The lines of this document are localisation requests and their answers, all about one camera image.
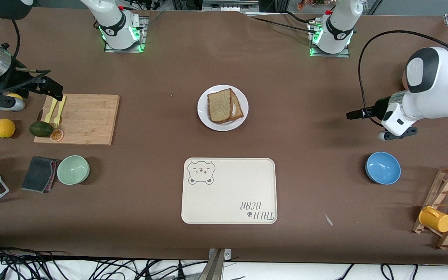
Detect wooden mug rack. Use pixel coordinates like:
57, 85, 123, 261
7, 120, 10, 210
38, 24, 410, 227
412, 164, 448, 250

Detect wooden cutting board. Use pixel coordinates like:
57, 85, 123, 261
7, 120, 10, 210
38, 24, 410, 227
33, 93, 120, 146

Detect grey folded cloth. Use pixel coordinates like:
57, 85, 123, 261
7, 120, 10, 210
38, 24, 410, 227
21, 156, 62, 194

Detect yellow mug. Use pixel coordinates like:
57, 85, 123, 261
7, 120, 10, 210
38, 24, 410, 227
418, 206, 448, 233

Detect metal table edge bracket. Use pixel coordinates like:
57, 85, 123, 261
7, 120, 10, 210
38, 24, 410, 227
197, 248, 232, 280

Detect black base power cable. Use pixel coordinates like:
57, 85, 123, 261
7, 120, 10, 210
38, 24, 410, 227
243, 12, 318, 33

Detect tangled black floor cables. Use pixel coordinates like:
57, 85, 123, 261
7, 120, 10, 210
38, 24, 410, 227
0, 241, 209, 280

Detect yellow plastic fork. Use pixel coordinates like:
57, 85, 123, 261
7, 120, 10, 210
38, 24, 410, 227
53, 96, 67, 129

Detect green avocado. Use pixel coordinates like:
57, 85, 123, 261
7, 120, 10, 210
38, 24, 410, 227
29, 121, 54, 138

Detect white round plate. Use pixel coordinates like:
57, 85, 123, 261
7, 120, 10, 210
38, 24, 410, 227
197, 85, 249, 131

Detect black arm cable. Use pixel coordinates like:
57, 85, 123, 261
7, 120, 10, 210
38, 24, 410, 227
0, 19, 21, 92
358, 30, 448, 127

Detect mint green bowl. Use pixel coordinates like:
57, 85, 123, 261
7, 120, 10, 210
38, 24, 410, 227
56, 155, 91, 186

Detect sandwich lid bread slice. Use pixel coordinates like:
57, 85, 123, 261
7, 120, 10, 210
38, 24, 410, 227
207, 88, 234, 124

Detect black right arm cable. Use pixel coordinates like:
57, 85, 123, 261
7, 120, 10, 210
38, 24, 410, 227
0, 19, 21, 92

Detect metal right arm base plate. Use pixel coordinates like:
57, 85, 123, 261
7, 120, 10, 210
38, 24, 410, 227
104, 16, 147, 53

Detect cream tray with bear print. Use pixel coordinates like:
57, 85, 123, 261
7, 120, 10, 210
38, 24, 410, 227
181, 157, 278, 225

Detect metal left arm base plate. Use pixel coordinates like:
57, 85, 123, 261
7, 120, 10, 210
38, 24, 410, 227
309, 21, 351, 58

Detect grey metal box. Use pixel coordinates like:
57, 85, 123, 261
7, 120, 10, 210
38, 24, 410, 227
202, 0, 260, 12

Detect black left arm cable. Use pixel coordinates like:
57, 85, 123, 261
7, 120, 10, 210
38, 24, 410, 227
358, 30, 448, 127

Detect blue bowl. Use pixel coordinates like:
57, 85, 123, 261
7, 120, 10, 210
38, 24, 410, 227
365, 152, 401, 185

